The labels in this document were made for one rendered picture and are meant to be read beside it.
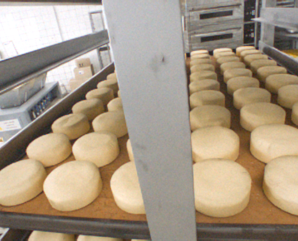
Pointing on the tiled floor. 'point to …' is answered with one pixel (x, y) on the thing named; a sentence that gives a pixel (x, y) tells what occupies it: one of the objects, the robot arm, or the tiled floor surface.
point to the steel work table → (293, 36)
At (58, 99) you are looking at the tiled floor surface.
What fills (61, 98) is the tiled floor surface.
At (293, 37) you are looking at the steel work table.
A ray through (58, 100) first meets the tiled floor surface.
